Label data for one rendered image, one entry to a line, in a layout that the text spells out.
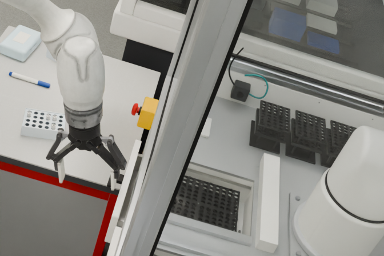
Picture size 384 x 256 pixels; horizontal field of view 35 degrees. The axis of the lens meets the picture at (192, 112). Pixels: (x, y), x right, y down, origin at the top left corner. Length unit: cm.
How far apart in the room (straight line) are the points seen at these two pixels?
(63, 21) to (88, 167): 54
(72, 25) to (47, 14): 6
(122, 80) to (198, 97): 146
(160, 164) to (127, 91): 134
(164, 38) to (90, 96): 95
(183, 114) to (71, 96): 66
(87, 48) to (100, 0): 276
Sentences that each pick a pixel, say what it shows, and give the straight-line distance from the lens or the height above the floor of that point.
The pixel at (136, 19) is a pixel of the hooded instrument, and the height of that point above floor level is 90.
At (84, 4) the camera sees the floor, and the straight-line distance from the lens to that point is 400.
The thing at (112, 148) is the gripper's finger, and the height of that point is 104.
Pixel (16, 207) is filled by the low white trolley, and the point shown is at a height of 54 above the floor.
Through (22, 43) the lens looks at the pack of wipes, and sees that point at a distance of 217.
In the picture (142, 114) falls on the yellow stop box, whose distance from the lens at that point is 184.
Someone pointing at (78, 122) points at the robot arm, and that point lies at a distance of 142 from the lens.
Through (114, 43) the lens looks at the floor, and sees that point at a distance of 370.
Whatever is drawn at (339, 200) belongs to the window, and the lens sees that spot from 84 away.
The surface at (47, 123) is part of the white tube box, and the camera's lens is 189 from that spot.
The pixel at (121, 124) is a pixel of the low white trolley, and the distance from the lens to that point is 199.
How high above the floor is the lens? 207
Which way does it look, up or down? 38 degrees down
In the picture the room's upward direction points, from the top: 20 degrees clockwise
